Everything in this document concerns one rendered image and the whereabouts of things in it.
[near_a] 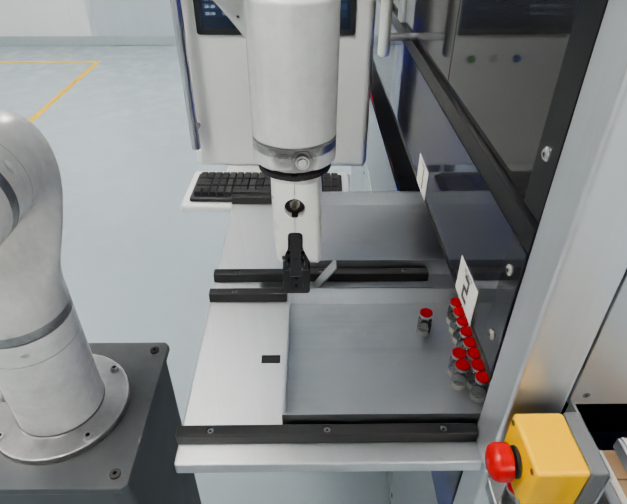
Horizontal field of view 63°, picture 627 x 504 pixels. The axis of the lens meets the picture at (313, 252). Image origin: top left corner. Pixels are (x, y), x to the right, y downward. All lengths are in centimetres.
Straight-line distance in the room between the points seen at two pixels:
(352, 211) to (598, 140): 78
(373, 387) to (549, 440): 28
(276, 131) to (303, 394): 42
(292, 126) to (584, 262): 29
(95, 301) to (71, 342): 170
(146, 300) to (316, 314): 154
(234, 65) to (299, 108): 98
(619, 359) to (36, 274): 65
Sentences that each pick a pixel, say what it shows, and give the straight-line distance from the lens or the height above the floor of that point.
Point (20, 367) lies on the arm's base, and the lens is 73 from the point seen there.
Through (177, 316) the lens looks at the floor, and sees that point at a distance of 225.
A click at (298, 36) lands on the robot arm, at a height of 139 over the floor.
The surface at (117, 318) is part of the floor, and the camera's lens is 232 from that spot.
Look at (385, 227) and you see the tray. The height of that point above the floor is 88.
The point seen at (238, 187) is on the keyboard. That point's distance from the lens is 139.
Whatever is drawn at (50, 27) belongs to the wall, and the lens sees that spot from 667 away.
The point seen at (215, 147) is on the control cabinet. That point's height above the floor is 86.
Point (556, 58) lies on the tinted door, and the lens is 56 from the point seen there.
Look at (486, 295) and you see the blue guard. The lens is 69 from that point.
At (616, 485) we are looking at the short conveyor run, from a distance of 73.
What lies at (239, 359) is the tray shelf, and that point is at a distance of 83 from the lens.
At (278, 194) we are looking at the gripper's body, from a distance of 51.
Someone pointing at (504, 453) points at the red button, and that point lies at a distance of 60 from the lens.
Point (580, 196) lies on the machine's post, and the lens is 48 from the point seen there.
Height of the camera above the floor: 149
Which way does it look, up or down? 36 degrees down
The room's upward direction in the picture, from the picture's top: straight up
